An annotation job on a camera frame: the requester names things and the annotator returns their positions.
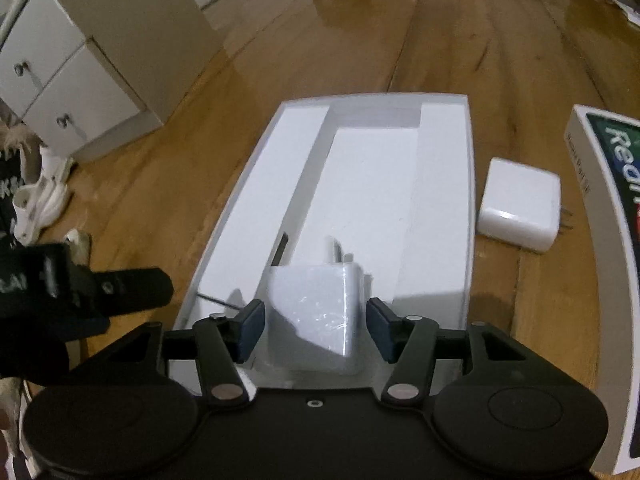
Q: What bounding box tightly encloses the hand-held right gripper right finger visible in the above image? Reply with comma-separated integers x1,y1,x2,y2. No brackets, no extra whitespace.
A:
365,297,530,406

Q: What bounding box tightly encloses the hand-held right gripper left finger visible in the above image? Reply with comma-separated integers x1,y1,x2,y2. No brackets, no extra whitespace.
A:
107,300,266,407

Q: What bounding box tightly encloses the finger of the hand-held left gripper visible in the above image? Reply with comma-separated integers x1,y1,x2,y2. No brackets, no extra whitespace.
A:
92,266,174,319

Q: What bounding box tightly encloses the white charger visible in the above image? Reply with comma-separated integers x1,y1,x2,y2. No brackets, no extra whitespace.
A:
264,252,370,374
476,157,576,254

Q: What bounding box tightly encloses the white box tray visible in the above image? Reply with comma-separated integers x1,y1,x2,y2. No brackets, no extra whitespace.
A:
167,92,476,392

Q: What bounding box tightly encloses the colourful printed box lid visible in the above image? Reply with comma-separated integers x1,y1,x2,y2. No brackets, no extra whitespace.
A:
564,104,640,477

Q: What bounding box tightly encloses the black printed cloth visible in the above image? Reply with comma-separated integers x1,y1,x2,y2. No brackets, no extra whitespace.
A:
0,125,32,261

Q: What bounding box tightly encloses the white slipper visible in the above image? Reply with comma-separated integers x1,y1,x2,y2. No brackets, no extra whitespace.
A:
12,144,77,227

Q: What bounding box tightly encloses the white drawer cabinet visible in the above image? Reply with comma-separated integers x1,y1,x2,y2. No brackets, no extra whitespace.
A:
0,0,227,163

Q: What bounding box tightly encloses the thin black cable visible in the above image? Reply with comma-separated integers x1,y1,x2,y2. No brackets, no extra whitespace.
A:
197,292,248,310

